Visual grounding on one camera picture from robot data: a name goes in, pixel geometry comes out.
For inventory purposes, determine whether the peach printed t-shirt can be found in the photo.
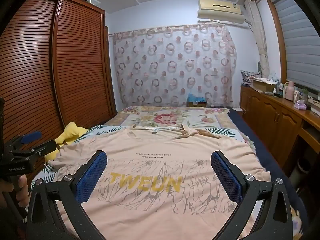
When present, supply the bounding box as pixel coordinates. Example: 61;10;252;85
47;124;272;240

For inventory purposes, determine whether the person's left hand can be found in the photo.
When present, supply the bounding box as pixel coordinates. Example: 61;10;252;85
0;174;30;208

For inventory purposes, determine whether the wall air conditioner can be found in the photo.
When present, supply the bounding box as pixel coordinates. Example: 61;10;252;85
197;0;247;24

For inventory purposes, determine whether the grey cylinder bin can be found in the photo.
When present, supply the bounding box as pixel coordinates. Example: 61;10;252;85
289;157;312;183

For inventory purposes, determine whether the cardboard box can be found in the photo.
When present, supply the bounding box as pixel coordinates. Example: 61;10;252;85
252;79;277;92

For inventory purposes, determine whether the pink thermos flask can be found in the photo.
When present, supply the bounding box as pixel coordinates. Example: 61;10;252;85
285;81;296;101

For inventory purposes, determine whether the ring pattern curtain cloth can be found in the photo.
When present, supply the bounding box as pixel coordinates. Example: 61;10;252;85
112;24;237;108

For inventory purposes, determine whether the wooden side cabinet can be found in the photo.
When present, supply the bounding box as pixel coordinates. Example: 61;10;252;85
240;84;320;180

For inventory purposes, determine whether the leaf print bed sheet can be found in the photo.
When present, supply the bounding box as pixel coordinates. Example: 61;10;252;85
30;125;254;195

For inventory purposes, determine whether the wooden slatted wardrobe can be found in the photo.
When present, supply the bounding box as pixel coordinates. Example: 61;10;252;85
0;0;117;188

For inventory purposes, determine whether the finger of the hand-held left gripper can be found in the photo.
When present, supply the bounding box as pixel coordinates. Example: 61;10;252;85
31;140;57;158
20;131;42;145

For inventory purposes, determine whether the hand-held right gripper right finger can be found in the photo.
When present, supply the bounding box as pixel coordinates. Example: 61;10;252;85
211;151;293;240

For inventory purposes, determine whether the floral cushion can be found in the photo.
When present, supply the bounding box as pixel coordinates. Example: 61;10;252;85
240;69;262;87

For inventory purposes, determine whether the grey window blind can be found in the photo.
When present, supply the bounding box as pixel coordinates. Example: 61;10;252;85
272;0;320;93

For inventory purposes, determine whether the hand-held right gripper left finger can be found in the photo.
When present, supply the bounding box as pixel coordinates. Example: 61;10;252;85
26;150;108;240

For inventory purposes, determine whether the yellow plush toy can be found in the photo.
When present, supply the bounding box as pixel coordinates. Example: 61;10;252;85
45;122;89;162

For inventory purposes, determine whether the floral blanket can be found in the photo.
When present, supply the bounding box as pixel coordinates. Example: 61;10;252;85
104;105;303;240

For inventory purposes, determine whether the blue cloth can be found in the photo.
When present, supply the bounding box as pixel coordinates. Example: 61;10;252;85
187;92;206;103

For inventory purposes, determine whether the dark blue bed sheet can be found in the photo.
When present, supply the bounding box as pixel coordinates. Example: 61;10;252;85
226;110;308;240

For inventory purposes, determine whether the beige window curtain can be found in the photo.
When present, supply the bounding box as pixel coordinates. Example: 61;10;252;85
244;0;271;77

